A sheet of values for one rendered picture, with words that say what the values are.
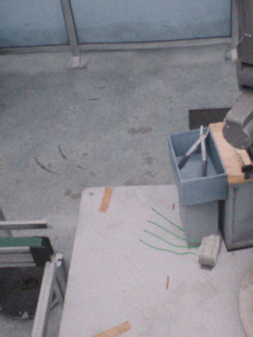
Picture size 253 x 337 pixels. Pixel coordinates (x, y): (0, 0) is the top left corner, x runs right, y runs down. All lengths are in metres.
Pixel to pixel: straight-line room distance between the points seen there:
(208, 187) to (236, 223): 0.16
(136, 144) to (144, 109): 0.30
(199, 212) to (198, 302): 0.22
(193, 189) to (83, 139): 1.80
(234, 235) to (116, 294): 0.33
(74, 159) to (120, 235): 1.43
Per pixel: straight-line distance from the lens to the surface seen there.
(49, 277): 1.56
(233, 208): 1.32
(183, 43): 3.42
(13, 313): 2.36
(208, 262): 1.40
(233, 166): 1.25
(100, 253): 1.47
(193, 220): 1.36
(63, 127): 3.09
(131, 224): 1.51
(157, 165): 2.77
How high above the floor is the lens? 1.95
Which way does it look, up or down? 44 degrees down
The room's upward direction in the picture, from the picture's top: 5 degrees counter-clockwise
